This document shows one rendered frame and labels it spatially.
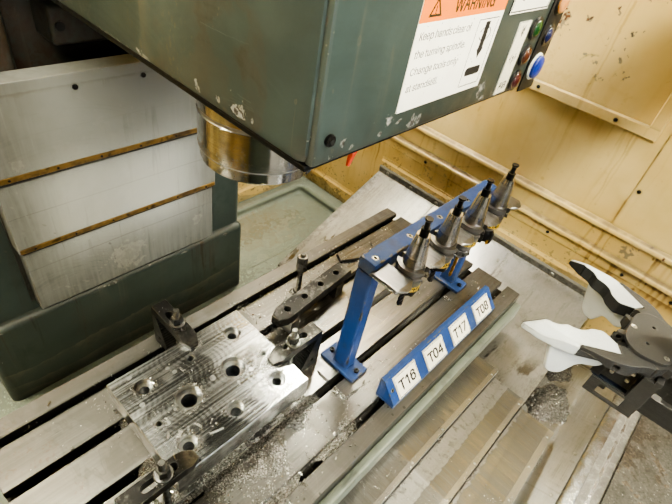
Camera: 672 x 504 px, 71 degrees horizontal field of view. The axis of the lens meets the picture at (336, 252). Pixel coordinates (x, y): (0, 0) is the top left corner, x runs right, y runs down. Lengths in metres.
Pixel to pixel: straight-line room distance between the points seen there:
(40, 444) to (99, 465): 0.12
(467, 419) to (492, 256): 0.59
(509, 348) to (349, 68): 1.25
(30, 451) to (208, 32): 0.81
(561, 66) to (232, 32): 1.15
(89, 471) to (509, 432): 0.98
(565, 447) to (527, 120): 0.92
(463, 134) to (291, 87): 1.28
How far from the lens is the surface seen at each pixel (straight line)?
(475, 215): 1.03
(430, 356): 1.13
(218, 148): 0.59
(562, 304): 1.63
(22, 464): 1.04
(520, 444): 1.39
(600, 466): 1.35
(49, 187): 1.07
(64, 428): 1.06
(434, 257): 0.93
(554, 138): 1.52
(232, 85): 0.45
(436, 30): 0.47
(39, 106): 0.99
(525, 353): 1.54
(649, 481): 2.55
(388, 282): 0.85
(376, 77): 0.42
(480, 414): 1.36
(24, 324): 1.29
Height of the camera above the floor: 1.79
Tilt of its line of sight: 40 degrees down
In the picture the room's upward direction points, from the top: 12 degrees clockwise
